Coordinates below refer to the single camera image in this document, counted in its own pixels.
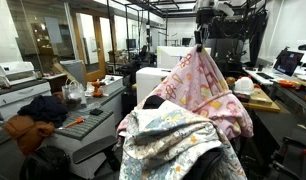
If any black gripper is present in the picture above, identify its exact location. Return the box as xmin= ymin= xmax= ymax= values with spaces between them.
xmin=194 ymin=9 xmax=215 ymax=53

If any pink patterned fleece blanket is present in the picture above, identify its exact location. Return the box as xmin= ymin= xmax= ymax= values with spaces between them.
xmin=116 ymin=44 xmax=255 ymax=139

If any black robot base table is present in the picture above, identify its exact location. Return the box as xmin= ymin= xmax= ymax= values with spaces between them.
xmin=252 ymin=108 xmax=306 ymax=180

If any blue floral quilt blanket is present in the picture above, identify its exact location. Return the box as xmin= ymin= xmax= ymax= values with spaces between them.
xmin=118 ymin=99 xmax=248 ymax=180

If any small background monitor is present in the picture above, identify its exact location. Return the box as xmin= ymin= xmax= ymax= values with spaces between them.
xmin=125 ymin=38 xmax=138 ymax=51
xmin=181 ymin=37 xmax=193 ymax=47

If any white box green label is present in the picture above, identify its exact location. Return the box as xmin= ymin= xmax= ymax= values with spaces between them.
xmin=156 ymin=45 xmax=187 ymax=70

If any black equipment stack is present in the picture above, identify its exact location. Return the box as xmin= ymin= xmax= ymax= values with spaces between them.
xmin=208 ymin=38 xmax=250 ymax=80

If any dark bottle brown cap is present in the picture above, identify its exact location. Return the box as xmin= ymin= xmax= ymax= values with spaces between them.
xmin=225 ymin=76 xmax=236 ymax=97

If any white hard hat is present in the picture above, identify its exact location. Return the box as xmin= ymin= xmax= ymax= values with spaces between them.
xmin=233 ymin=76 xmax=256 ymax=96

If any large white cardboard box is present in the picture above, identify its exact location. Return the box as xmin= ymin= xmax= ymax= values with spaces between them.
xmin=136 ymin=66 xmax=172 ymax=105

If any black red battery pack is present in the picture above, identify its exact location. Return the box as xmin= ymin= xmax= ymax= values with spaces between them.
xmin=234 ymin=93 xmax=251 ymax=104

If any black keyboard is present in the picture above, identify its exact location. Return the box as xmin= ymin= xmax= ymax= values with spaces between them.
xmin=256 ymin=71 xmax=276 ymax=81

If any wooden table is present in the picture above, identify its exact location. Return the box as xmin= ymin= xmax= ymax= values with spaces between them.
xmin=241 ymin=78 xmax=281 ymax=113

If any open laptop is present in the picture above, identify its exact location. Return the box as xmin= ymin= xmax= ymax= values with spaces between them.
xmin=272 ymin=49 xmax=305 ymax=78

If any small white box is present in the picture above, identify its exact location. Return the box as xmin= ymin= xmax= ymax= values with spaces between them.
xmin=99 ymin=74 xmax=125 ymax=97

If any orange hand tool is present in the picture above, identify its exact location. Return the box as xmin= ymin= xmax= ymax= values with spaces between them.
xmin=277 ymin=79 xmax=300 ymax=90

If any grey office desk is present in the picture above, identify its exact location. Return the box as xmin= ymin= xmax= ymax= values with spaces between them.
xmin=246 ymin=68 xmax=306 ymax=118

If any grey topped white counter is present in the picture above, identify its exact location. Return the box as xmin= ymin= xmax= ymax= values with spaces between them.
xmin=85 ymin=85 xmax=128 ymax=126

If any small black flat device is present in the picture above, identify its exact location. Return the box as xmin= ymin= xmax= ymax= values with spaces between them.
xmin=89 ymin=108 xmax=104 ymax=117

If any grey trash bin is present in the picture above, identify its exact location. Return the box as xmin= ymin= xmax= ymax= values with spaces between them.
xmin=59 ymin=59 xmax=87 ymax=87

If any clear plastic bag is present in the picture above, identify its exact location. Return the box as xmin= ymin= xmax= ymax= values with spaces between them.
xmin=61 ymin=78 xmax=88 ymax=111

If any grey ribbed mat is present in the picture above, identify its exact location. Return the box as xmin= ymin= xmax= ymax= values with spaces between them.
xmin=54 ymin=107 xmax=115 ymax=141

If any brown cardboard sheet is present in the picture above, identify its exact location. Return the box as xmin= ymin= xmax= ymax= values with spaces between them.
xmin=51 ymin=58 xmax=73 ymax=80

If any frosted window sheet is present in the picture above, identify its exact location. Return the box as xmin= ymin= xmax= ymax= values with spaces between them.
xmin=44 ymin=16 xmax=64 ymax=45

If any black office chair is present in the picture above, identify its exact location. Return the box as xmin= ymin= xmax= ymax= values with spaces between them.
xmin=72 ymin=94 xmax=227 ymax=180

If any dark navy garment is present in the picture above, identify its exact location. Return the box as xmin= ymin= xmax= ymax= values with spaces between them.
xmin=17 ymin=94 xmax=69 ymax=128

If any white low cabinet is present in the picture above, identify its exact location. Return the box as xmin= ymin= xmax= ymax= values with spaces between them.
xmin=42 ymin=113 xmax=118 ymax=180

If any white drawer cabinet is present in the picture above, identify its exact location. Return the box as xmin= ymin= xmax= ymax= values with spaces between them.
xmin=0 ymin=79 xmax=53 ymax=122

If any white printer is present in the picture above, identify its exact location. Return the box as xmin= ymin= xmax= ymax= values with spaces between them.
xmin=0 ymin=60 xmax=37 ymax=88

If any brown jacket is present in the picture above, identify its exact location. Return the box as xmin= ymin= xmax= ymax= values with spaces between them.
xmin=2 ymin=114 xmax=56 ymax=157

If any black backpack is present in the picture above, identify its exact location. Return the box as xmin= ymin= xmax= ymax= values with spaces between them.
xmin=19 ymin=145 xmax=72 ymax=180

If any black metal cage frame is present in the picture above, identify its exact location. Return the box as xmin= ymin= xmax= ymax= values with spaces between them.
xmin=106 ymin=0 xmax=227 ymax=73

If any wooden door frame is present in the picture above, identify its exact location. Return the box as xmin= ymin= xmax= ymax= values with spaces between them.
xmin=70 ymin=8 xmax=109 ymax=83

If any orange cordless drill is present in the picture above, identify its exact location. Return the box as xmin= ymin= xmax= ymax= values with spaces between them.
xmin=91 ymin=80 xmax=106 ymax=98

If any orange handled tool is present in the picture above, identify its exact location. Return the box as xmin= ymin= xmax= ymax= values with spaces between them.
xmin=58 ymin=117 xmax=86 ymax=130

